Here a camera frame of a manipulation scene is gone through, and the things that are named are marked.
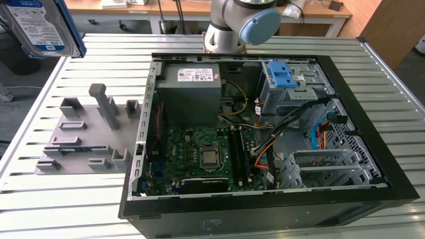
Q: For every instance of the white box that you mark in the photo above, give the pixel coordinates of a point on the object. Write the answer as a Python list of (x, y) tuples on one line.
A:
[(115, 3)]

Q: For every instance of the metal disk bay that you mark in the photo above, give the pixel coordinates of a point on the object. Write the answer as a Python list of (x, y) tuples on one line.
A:
[(332, 168)]

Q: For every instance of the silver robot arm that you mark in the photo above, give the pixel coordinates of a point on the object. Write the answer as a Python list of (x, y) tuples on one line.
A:
[(226, 15)]

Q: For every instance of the black RAM slot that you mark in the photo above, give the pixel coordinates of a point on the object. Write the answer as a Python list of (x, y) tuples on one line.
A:
[(243, 154), (239, 154), (234, 154), (247, 154)]

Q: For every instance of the CPU socket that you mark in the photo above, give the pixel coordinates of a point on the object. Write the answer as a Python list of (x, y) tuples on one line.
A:
[(210, 147)]

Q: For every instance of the hard disk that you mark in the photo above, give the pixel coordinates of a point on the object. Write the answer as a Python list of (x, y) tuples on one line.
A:
[(37, 27)]

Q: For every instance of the grey parts rack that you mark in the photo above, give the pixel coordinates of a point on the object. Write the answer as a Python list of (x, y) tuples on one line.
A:
[(86, 139)]

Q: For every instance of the small black box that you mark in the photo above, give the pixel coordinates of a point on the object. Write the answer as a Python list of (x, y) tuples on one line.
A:
[(335, 6)]

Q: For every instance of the wooden desk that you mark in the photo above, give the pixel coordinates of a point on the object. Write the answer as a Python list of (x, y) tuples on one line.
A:
[(99, 10)]

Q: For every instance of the metal drive cage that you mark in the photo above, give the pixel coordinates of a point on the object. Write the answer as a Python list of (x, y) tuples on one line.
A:
[(299, 97)]

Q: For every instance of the green motherboard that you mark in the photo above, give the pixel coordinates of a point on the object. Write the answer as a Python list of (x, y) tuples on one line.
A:
[(181, 149)]

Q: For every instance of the silver CPU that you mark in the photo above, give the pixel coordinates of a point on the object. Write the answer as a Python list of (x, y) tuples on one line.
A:
[(210, 158)]

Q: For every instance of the black PC case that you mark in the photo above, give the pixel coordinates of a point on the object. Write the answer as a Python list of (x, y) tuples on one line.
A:
[(232, 214)]

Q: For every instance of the grey metal stand foot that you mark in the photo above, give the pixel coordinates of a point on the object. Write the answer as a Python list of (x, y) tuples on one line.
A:
[(7, 94)]

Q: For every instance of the blue RAM stick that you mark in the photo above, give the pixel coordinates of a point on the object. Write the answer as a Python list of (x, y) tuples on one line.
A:
[(77, 150)]

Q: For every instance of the black graphics card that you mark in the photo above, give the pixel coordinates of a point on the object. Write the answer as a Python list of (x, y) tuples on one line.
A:
[(206, 186)]

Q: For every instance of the white round device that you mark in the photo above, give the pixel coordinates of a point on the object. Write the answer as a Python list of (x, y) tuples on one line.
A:
[(422, 44)]

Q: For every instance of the grey power supply unit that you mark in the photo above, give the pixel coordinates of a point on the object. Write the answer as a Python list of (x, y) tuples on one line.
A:
[(190, 104)]

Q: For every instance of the blue plastic latch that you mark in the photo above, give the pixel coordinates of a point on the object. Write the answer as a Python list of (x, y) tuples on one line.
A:
[(282, 74)]

